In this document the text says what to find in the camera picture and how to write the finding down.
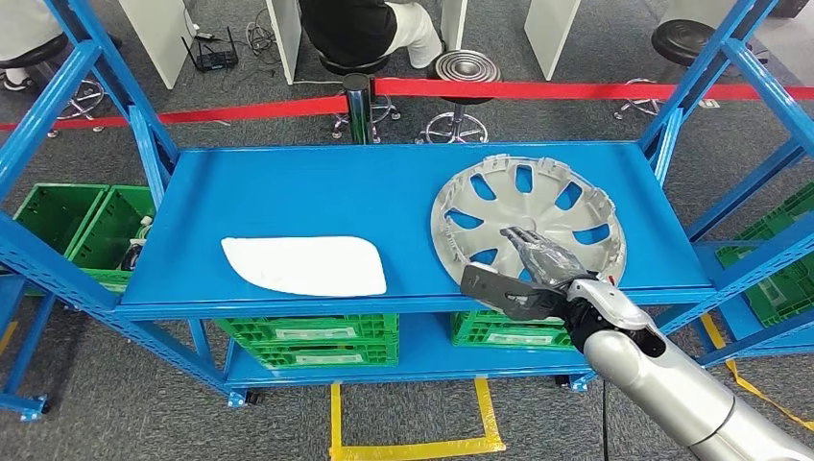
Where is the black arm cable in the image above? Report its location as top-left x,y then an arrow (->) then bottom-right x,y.
600,381 -> 610,461

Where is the yellow floor tape square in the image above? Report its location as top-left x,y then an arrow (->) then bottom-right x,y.
328,376 -> 508,461

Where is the person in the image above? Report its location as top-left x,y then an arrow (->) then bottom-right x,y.
299,0 -> 446,70
0,0 -> 65,91

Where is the black round stool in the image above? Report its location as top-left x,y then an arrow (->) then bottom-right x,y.
613,18 -> 771,122
416,49 -> 504,145
0,35 -> 108,138
318,54 -> 403,145

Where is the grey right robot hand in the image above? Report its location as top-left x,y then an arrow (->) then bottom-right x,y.
500,227 -> 599,291

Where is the blue metal shelf rack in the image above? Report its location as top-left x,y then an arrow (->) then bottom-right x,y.
0,0 -> 814,408
689,181 -> 814,367
0,273 -> 59,423

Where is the small white plastic part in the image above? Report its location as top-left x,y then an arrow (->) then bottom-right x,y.
120,216 -> 156,272

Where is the yellow floor tape line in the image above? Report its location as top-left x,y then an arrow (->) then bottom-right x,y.
0,320 -> 21,361
699,313 -> 814,434

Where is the silver grey wheel hubcap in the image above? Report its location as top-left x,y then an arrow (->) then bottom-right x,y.
430,154 -> 628,301

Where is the red barrier belt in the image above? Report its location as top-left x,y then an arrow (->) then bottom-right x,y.
373,77 -> 814,102
0,95 -> 349,133

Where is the white curved plastic panel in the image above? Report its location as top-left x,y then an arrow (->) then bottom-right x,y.
220,235 -> 388,299

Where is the chrome barrier stanchion post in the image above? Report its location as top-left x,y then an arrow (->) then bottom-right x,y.
342,73 -> 375,146

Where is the black wifi router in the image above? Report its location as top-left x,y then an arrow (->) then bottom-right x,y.
180,26 -> 240,72

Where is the tangle of grey cables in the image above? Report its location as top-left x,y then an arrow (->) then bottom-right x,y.
244,7 -> 275,61

